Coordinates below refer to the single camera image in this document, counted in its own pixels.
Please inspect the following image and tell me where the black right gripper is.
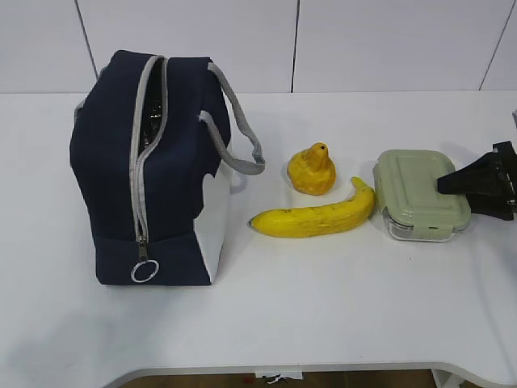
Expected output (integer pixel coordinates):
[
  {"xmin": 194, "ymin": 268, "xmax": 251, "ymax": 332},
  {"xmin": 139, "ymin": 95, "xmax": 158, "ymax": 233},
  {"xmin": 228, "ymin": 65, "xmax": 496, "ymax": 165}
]
[{"xmin": 437, "ymin": 141, "xmax": 516, "ymax": 221}]

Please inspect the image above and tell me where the green lid glass container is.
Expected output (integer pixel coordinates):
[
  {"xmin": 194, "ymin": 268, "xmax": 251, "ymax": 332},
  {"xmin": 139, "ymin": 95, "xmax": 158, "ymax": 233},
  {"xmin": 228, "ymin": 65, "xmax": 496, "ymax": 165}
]
[{"xmin": 373, "ymin": 150, "xmax": 471, "ymax": 243}]

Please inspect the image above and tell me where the yellow pear-shaped fruit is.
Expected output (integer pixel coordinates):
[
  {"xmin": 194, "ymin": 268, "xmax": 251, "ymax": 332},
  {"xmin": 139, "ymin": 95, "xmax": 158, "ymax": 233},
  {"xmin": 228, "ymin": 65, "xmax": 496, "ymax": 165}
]
[{"xmin": 287, "ymin": 142, "xmax": 336, "ymax": 196}]

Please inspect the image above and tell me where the yellow banana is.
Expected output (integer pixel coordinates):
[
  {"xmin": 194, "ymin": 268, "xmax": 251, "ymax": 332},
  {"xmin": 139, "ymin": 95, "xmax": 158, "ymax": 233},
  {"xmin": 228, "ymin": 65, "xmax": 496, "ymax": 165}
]
[{"xmin": 249, "ymin": 176, "xmax": 375, "ymax": 238}]

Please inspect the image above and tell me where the navy blue lunch bag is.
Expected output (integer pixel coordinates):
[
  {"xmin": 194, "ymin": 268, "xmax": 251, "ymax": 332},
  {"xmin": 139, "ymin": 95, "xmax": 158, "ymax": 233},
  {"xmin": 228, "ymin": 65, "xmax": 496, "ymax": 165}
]
[{"xmin": 68, "ymin": 49, "xmax": 267, "ymax": 287}]

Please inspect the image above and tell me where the white paper scrap under table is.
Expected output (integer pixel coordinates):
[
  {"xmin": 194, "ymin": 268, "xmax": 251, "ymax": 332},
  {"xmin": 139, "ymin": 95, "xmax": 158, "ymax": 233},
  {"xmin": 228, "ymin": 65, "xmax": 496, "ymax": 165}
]
[{"xmin": 254, "ymin": 370, "xmax": 304, "ymax": 385}]

